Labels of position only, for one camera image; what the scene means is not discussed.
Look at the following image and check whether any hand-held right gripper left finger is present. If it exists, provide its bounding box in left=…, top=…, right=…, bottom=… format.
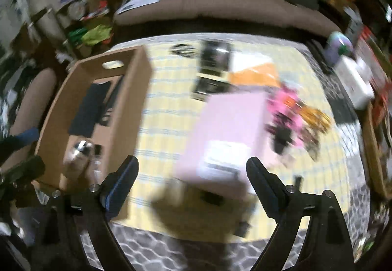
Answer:
left=27, top=155, right=140, bottom=271

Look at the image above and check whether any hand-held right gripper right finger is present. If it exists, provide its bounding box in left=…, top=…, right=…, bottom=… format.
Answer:
left=246, top=157, right=357, bottom=271

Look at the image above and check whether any large pink box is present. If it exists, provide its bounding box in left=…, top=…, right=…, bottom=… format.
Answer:
left=173, top=90, right=270, bottom=200

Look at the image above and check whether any brown cardboard box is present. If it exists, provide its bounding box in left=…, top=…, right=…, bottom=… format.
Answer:
left=34, top=46, right=152, bottom=221

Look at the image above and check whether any person's left forearm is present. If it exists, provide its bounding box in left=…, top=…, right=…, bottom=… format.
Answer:
left=0, top=127, right=41, bottom=157

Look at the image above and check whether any clear plastic bottle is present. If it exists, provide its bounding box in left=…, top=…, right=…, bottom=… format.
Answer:
left=90, top=144, right=105, bottom=186

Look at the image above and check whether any orange head massager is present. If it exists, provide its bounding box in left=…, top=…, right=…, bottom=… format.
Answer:
left=298, top=103, right=333, bottom=137

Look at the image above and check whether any pink fluffy towel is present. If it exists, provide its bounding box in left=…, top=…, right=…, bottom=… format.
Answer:
left=265, top=83, right=307, bottom=149

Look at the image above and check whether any black flat case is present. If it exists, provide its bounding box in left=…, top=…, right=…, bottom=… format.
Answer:
left=68, top=81, right=111, bottom=138

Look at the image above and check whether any dark grey mat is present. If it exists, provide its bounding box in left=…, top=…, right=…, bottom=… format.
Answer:
left=329, top=96, right=358, bottom=125

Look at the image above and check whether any wicker basket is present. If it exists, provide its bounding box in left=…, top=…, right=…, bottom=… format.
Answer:
left=361, top=100, right=392, bottom=201

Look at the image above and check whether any dark green box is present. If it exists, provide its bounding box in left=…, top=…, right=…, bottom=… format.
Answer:
left=191, top=75, right=229, bottom=103

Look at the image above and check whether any orange and white box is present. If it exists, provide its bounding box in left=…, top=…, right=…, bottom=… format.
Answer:
left=228, top=52, right=281, bottom=88

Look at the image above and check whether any white tissue box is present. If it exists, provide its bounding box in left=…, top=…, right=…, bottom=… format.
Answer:
left=334, top=55, right=376, bottom=109

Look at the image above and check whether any black jar with silver lid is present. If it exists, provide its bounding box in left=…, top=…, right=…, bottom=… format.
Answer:
left=199, top=39, right=232, bottom=76

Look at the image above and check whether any green bag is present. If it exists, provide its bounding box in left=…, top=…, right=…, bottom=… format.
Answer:
left=68, top=24, right=114, bottom=47

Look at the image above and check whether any purple toy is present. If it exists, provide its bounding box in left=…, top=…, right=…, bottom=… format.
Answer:
left=324, top=31, right=354, bottom=65

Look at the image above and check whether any white paper sheet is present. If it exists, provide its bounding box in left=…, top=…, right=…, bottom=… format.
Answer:
left=116, top=0, right=166, bottom=15

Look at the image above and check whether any brown sofa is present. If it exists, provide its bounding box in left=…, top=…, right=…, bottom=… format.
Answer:
left=6, top=0, right=343, bottom=167

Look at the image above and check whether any black bead string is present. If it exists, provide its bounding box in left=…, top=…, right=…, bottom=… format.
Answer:
left=168, top=43, right=196, bottom=57

